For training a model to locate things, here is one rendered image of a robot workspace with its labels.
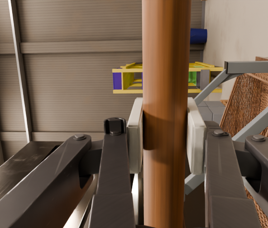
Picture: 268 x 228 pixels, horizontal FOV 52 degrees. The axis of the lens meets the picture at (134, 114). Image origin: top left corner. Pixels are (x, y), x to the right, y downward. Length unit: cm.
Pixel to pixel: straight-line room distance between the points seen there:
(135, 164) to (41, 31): 842
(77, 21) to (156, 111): 805
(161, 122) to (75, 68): 811
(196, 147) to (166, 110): 3
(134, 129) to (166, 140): 3
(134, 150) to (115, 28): 783
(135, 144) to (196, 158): 3
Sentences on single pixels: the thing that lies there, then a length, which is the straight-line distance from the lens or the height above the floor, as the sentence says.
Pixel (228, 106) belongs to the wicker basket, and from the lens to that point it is 176.
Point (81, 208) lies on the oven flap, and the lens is 125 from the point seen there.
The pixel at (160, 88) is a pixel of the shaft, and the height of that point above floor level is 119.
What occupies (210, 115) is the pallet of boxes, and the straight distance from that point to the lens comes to 412.
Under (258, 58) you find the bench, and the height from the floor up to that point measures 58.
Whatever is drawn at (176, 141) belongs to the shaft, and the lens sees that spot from 18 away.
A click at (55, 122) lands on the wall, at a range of 884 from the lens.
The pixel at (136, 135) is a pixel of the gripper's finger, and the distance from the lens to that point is 15.
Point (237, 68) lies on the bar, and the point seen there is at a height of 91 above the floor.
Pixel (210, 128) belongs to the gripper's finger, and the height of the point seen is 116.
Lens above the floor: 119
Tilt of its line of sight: 5 degrees up
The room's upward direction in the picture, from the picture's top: 90 degrees counter-clockwise
